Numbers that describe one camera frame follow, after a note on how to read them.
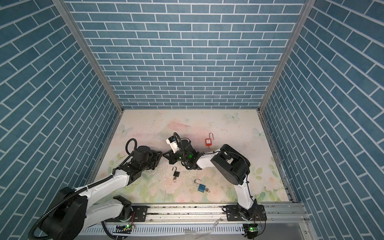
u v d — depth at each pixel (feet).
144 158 2.23
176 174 2.85
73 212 1.35
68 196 1.40
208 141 3.26
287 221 2.47
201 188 2.71
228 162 1.73
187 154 2.40
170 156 2.58
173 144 2.66
